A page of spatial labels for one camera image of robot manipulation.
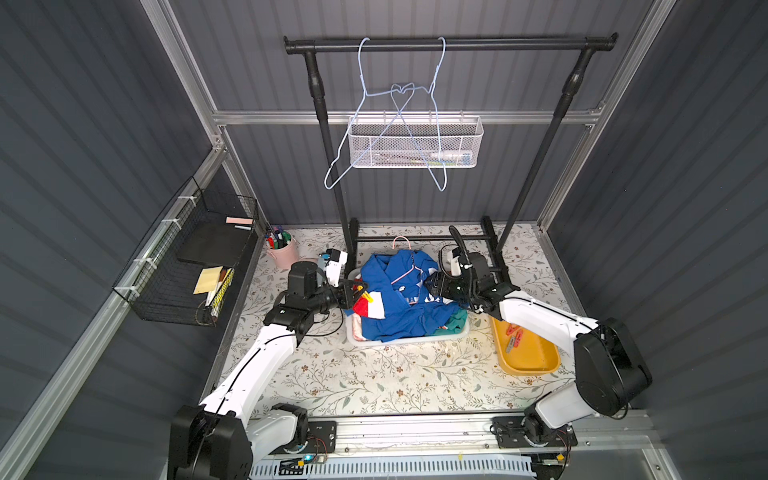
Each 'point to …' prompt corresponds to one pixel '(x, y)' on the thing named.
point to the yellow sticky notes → (208, 280)
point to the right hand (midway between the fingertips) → (435, 284)
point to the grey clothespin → (510, 344)
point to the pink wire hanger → (393, 243)
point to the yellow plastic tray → (523, 351)
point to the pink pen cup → (287, 256)
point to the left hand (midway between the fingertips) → (365, 287)
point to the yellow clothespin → (366, 295)
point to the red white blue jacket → (397, 304)
